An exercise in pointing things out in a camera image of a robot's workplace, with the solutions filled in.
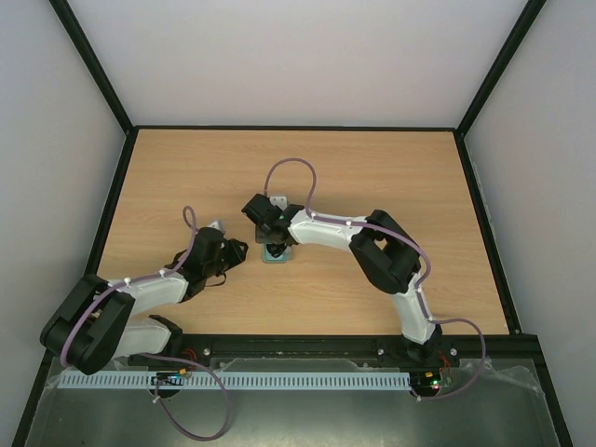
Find grey glasses case green lining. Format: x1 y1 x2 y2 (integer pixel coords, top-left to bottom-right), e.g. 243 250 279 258
263 243 291 264

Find black sunglasses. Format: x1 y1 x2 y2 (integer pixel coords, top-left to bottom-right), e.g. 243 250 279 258
264 243 287 259

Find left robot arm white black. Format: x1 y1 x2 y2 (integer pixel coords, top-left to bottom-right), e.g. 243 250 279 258
40 222 249 375

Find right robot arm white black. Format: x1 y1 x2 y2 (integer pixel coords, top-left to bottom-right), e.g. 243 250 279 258
242 194 442 365

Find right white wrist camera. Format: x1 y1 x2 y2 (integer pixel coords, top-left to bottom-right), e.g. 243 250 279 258
269 196 288 210

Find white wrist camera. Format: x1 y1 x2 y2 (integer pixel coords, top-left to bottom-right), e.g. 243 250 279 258
209 219 225 234
269 196 288 210

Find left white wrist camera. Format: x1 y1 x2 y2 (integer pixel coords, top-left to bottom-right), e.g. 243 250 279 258
209 219 225 234

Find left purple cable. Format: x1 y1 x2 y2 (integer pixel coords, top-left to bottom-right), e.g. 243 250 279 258
60 205 233 440

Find black enclosure frame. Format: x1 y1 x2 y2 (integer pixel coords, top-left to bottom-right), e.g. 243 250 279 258
11 0 574 447

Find light blue slotted cable duct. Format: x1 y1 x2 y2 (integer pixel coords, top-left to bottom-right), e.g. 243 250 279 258
57 371 411 391

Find black aluminium front rail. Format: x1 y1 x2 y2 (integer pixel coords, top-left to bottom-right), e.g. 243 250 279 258
46 331 541 369

